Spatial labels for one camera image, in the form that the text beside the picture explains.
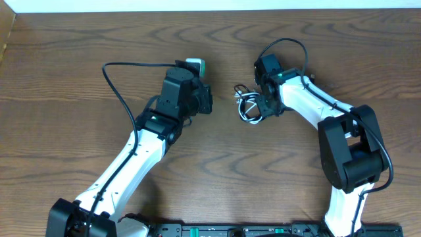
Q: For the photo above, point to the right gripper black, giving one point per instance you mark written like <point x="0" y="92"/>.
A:
<point x="266" y="111"/>

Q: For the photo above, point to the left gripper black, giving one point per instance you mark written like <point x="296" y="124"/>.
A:
<point x="205" y="94"/>

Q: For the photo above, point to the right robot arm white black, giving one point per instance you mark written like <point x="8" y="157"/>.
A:
<point x="352" y="151"/>

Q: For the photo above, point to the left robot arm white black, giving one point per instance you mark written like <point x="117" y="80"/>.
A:
<point x="98" y="210"/>

